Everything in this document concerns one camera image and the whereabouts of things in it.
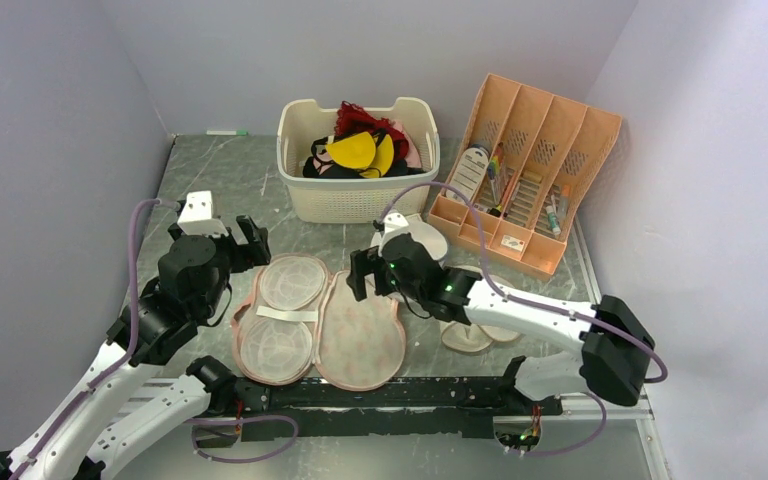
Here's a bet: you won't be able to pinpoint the floral pink laundry bag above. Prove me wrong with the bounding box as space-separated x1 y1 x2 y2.
231 254 407 392

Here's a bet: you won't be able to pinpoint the yellow black bra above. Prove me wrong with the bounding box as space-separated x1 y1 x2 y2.
309 130 396 176

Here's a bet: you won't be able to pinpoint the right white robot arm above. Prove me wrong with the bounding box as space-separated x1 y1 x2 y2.
347 234 655 414

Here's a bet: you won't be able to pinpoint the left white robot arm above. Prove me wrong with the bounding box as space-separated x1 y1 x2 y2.
0 215 271 479

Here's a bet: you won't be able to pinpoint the white mesh cylinder laundry bag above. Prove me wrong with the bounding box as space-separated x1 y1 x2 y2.
370 214 449 269

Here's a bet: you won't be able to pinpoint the cream plastic laundry basket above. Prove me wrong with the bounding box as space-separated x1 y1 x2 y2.
276 97 440 224

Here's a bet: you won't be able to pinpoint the black garment in basket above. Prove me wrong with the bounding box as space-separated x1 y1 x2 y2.
302 156 424 180

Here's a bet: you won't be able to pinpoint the small white label card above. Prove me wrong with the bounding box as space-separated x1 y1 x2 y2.
500 235 526 252

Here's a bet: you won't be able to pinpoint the pink garment in basket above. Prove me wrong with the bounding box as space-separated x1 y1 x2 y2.
312 119 424 175

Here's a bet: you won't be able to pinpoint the white green marker pen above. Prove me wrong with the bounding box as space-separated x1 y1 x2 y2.
205 129 249 137

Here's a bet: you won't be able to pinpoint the white labelled bottle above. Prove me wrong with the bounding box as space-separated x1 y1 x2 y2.
449 144 490 202

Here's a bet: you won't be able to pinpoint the pens in organizer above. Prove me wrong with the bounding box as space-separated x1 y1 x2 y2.
487 142 518 218

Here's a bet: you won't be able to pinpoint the red lace garment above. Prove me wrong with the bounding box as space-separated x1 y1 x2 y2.
334 101 410 158

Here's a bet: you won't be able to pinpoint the white glue stick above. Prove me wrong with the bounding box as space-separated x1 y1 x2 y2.
545 204 562 238

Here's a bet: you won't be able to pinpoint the orange desk file organizer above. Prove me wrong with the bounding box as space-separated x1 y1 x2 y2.
428 74 623 281

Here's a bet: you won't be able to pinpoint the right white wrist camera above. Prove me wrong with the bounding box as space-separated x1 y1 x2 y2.
380 209 410 246

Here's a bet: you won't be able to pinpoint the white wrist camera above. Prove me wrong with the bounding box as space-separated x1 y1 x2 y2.
380 209 410 246
177 190 227 238

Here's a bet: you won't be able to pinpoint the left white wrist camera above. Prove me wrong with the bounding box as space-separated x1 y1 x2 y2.
177 190 227 238

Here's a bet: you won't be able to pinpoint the black metal base rail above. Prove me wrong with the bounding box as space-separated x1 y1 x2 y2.
72 374 650 445

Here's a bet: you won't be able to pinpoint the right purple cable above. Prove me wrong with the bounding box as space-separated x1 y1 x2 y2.
378 181 669 458

